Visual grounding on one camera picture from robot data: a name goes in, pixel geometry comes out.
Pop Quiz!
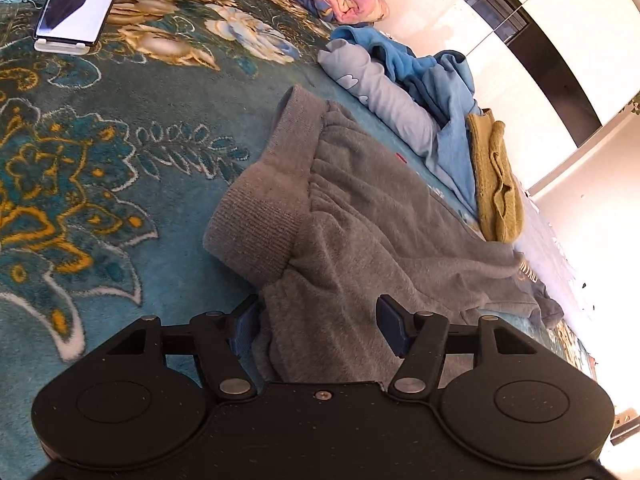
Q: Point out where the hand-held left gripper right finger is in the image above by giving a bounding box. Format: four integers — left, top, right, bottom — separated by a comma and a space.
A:
377, 295, 546, 401

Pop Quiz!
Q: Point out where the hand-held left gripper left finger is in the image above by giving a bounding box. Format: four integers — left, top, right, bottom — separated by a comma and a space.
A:
95, 296, 261, 401

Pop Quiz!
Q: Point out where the grey sweatshirt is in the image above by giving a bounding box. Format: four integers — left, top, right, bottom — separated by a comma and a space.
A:
202, 85, 566, 386

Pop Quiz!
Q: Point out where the teal floral blanket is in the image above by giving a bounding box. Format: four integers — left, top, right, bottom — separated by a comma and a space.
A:
0, 0, 601, 480

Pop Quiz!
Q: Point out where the mustard knit garment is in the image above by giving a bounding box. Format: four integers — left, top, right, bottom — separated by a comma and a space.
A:
465, 107, 526, 243

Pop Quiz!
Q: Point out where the pale blue quilt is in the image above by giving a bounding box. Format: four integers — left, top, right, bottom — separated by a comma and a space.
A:
510, 185, 601, 321

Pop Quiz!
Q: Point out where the pale blue garment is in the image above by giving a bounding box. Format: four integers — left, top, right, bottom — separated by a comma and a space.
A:
317, 40, 441, 161

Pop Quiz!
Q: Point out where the white wardrobe with black stripe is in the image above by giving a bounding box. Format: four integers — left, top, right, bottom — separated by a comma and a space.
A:
380, 0, 640, 201

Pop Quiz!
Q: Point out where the white phone stand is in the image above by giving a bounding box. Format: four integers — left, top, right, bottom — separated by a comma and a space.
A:
34, 35, 101, 56

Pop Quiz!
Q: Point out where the black smartphone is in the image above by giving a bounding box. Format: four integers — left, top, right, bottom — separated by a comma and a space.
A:
34, 0, 133, 46

